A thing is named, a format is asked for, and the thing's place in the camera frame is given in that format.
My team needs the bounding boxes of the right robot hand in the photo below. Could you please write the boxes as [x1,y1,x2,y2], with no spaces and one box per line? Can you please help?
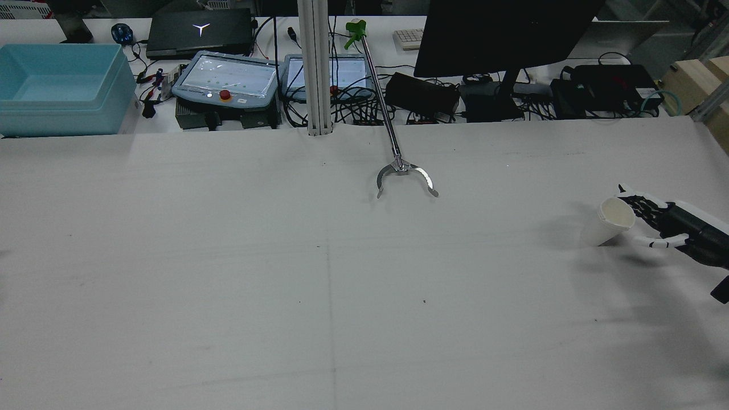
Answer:
[618,183,729,269]

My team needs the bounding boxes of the white plastic cup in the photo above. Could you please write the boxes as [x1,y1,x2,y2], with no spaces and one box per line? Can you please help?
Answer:
[581,196,636,247]

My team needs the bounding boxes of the black electronics box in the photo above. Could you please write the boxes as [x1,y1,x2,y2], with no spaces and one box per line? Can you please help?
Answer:
[549,63,665,120]

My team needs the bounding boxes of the large black monitor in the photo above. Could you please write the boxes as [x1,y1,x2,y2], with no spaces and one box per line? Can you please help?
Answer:
[413,0,606,122]

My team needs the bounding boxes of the black power brick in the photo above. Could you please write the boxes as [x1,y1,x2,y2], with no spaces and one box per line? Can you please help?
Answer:
[385,72,460,116]

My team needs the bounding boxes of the metal reacher grabber tool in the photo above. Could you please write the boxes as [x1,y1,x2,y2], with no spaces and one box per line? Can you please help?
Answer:
[345,19,440,200]

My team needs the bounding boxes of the white keyboard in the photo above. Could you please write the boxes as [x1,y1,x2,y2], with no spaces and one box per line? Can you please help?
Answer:
[394,28,425,51]

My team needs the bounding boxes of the dark grey pendant holder box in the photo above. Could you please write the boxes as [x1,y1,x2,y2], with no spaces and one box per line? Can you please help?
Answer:
[174,100,281,131]

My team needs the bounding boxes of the teach pendant with red button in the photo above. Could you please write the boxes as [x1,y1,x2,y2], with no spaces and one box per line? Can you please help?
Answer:
[171,50,281,110]

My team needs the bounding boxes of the black laptop with white logo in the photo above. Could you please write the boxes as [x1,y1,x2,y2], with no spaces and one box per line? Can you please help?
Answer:
[145,8,256,61]

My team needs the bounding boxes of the red and black clip leads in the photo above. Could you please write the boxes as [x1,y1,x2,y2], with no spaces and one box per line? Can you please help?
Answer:
[136,67,173,119]

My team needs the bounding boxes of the teal plastic bin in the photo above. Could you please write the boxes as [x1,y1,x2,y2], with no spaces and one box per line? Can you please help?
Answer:
[0,44,138,138]

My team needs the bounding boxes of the black stand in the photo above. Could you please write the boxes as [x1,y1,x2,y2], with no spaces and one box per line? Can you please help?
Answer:
[52,10,95,44]

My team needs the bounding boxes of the teal cable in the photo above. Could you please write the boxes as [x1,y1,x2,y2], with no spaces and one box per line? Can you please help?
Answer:
[639,90,682,118]

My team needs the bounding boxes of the teach pendant behind post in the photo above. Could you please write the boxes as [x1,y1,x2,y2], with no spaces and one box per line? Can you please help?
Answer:
[282,54,378,105]

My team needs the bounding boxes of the aluminium extrusion post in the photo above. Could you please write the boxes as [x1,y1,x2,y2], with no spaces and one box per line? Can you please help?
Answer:
[297,0,335,137]

